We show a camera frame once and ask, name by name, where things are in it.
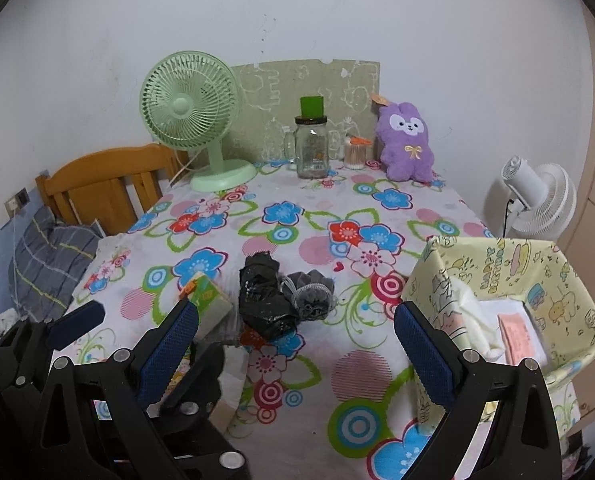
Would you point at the white standing fan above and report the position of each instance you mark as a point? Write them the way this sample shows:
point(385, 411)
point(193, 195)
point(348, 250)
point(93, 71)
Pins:
point(542, 200)

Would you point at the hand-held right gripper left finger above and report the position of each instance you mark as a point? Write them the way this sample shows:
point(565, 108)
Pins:
point(170, 347)

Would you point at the green printed board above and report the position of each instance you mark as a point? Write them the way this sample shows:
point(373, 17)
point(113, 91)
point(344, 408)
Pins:
point(272, 90)

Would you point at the white packet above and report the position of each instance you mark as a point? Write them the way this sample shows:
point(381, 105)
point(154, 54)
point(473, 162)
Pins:
point(231, 385)

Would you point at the white crumpled cloth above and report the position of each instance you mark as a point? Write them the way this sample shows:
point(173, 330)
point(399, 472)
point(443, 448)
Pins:
point(0, 325)

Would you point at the wooden bed headboard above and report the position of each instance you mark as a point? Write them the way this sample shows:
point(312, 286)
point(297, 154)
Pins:
point(92, 185)

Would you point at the clear plastic pack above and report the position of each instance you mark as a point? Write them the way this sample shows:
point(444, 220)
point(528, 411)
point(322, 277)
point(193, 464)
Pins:
point(227, 335)

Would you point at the grey plaid pillow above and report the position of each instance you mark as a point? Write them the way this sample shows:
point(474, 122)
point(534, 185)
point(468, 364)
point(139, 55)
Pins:
point(42, 260)

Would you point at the green tissue pack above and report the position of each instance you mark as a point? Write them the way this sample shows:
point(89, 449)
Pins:
point(212, 300)

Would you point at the pink cloth in bin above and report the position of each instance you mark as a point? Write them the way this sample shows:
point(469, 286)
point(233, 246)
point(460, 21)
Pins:
point(515, 337)

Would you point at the yellow printed storage box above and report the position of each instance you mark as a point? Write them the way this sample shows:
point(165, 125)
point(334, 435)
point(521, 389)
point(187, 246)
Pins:
point(567, 305)

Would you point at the glass jar green lid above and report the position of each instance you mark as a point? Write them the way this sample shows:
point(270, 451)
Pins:
point(311, 150)

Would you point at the cotton swab container orange lid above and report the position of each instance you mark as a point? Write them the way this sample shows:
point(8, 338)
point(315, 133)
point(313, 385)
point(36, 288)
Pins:
point(356, 157)

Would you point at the purple plush bunny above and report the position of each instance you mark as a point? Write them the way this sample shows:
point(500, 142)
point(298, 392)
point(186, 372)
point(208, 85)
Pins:
point(405, 155)

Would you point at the floral tablecloth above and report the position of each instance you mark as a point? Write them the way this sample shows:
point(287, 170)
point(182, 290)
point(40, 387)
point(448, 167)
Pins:
point(317, 220)

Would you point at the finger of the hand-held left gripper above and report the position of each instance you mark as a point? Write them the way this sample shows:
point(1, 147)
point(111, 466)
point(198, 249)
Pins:
point(75, 320)
point(202, 377)

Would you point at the black plastic bag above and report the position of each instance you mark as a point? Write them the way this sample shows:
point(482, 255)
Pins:
point(262, 300)

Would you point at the green desk fan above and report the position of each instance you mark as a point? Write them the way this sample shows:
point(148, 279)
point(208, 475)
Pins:
point(187, 105)

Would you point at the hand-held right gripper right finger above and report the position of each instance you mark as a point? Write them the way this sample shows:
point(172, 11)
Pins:
point(425, 350)

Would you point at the wall socket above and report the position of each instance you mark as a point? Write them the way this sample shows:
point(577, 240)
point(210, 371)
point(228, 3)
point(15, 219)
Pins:
point(16, 202)

